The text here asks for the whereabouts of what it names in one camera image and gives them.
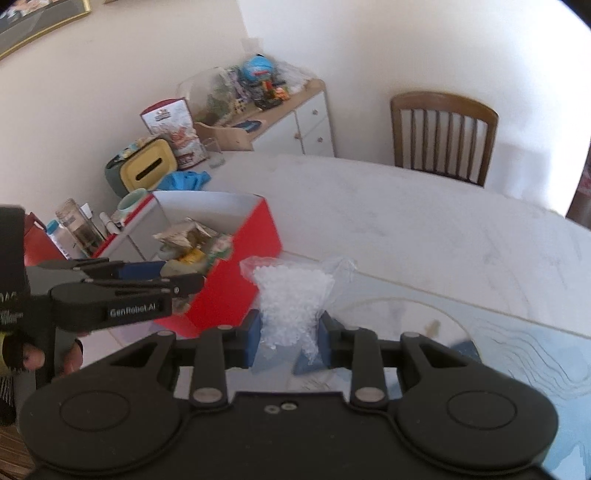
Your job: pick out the bag of white granules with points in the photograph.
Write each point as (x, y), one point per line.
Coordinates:
(286, 295)

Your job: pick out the mint green mug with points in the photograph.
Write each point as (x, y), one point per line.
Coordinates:
(129, 203)

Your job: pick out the beige rounded object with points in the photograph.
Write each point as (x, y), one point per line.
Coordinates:
(178, 266)

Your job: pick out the red container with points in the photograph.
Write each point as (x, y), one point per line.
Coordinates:
(39, 237)

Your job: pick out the teal cap bottle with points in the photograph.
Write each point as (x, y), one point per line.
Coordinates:
(57, 235)

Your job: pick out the orange label jar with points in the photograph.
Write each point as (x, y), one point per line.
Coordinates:
(281, 93)

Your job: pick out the white wooden sideboard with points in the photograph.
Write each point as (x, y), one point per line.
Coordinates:
(309, 124)

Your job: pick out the light wooden chair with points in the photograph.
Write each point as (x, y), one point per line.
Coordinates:
(226, 136)

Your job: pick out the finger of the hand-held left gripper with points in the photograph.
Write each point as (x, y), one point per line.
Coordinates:
(184, 282)
(143, 270)

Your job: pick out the blue globe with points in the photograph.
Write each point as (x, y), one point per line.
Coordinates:
(257, 69)

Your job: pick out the foil snack packet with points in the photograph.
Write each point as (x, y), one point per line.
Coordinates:
(184, 233)

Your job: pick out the red white cardboard box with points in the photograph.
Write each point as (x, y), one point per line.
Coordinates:
(240, 258)

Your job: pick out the dark blue pouch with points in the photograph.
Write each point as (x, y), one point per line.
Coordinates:
(302, 367)

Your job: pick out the printed pouch with green tassel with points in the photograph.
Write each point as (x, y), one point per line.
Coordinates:
(218, 249)

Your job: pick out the drinking glass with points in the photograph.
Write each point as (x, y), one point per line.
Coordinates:
(213, 154)

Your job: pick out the glass jar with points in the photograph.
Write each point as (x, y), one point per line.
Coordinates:
(81, 230)

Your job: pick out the printed snack bag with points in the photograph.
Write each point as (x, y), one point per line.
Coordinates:
(171, 120)

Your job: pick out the brown wooden chair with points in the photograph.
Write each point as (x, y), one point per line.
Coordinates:
(443, 104)

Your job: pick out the clear plastic bag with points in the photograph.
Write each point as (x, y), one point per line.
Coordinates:
(292, 74)

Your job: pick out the blue contour-print table mat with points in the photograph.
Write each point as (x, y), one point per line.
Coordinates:
(531, 350)

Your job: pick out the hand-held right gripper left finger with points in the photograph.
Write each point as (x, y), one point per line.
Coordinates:
(251, 341)

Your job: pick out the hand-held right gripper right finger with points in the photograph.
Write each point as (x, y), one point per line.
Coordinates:
(328, 344)

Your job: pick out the framed picture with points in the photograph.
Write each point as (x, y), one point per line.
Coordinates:
(27, 23)

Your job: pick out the person's left hand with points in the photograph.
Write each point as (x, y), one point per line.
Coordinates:
(21, 355)

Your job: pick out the yellow tissue box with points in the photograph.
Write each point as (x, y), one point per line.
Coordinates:
(147, 161)

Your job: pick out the rolled white paper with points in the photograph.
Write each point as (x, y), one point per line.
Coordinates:
(110, 221)

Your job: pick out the blue cloth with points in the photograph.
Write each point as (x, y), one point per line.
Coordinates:
(184, 181)

